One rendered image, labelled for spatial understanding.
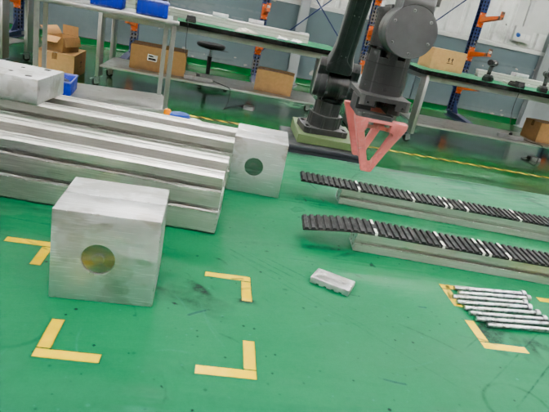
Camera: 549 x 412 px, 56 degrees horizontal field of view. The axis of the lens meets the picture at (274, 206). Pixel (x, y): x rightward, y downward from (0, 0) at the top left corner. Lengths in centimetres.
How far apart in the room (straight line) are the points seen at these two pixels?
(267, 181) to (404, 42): 37
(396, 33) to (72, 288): 43
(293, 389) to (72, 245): 24
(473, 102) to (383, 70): 868
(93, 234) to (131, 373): 14
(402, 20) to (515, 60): 894
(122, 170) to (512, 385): 52
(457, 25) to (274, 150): 826
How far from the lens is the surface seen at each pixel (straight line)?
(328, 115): 134
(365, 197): 94
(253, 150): 87
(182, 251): 66
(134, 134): 90
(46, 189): 75
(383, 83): 69
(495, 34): 932
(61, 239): 52
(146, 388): 45
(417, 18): 62
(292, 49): 545
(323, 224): 75
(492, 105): 951
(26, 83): 93
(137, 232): 51
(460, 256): 80
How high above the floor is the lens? 108
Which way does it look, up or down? 21 degrees down
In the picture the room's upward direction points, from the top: 12 degrees clockwise
